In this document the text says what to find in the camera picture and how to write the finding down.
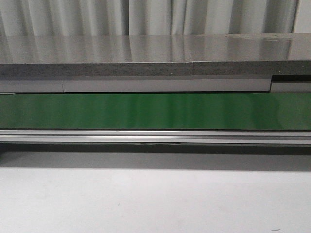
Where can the green conveyor belt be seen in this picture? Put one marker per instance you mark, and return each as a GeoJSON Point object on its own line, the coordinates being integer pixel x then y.
{"type": "Point", "coordinates": [200, 118]}

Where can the grey stone countertop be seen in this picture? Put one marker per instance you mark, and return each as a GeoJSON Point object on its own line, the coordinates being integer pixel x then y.
{"type": "Point", "coordinates": [274, 62]}

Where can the white curtain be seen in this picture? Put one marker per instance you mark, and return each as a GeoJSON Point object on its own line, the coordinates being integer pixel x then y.
{"type": "Point", "coordinates": [145, 17]}

